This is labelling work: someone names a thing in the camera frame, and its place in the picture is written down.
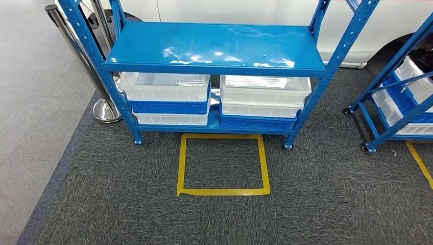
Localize chrome stanchion post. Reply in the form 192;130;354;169
81;0;116;52

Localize blue metal shelf rack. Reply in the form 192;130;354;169
57;0;381;151

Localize blue shelf rack on casters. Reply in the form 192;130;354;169
343;12;433;154

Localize pole stand black round base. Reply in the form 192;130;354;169
44;4;123;124

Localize blue plastic bin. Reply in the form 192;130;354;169
382;72;433;124

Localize black plastic parts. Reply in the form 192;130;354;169
411;40;433;74

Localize white plastic bin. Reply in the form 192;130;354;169
394;56;433;105
371;88;433;136

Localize white car red stripe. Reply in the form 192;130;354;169
81;0;433;70

